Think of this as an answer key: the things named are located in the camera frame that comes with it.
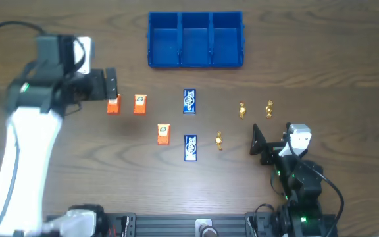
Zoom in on blue tray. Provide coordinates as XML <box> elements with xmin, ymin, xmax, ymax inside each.
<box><xmin>147</xmin><ymin>11</ymin><xmax>245</xmax><ymax>69</ymax></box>

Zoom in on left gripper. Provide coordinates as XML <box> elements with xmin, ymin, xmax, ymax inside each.
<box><xmin>74</xmin><ymin>67</ymin><xmax>118</xmax><ymax>102</ymax></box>

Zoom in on blue candy pack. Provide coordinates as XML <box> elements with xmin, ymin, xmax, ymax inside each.
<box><xmin>182</xmin><ymin>88</ymin><xmax>197</xmax><ymax>115</ymax></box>
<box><xmin>184</xmin><ymin>134</ymin><xmax>198</xmax><ymax>163</ymax></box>

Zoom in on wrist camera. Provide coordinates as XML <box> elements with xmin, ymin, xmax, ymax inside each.
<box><xmin>73</xmin><ymin>36</ymin><xmax>94</xmax><ymax>75</ymax></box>
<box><xmin>280</xmin><ymin>123</ymin><xmax>313</xmax><ymax>158</ymax></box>

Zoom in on mounting rail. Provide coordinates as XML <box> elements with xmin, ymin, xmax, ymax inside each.
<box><xmin>44</xmin><ymin>212</ymin><xmax>339</xmax><ymax>237</ymax></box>

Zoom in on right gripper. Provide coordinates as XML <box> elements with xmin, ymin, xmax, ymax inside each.
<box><xmin>249</xmin><ymin>122</ymin><xmax>293</xmax><ymax>166</ymax></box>

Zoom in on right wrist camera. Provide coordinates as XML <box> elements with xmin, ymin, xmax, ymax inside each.
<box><xmin>280</xmin><ymin>123</ymin><xmax>313</xmax><ymax>158</ymax></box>

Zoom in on orange candy box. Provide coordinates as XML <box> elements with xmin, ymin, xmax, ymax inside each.
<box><xmin>106</xmin><ymin>93</ymin><xmax>122</xmax><ymax>115</ymax></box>
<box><xmin>133</xmin><ymin>94</ymin><xmax>148</xmax><ymax>116</ymax></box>
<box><xmin>157</xmin><ymin>123</ymin><xmax>171</xmax><ymax>146</ymax></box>

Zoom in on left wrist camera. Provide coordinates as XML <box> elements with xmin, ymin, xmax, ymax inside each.
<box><xmin>73</xmin><ymin>36</ymin><xmax>94</xmax><ymax>75</ymax></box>

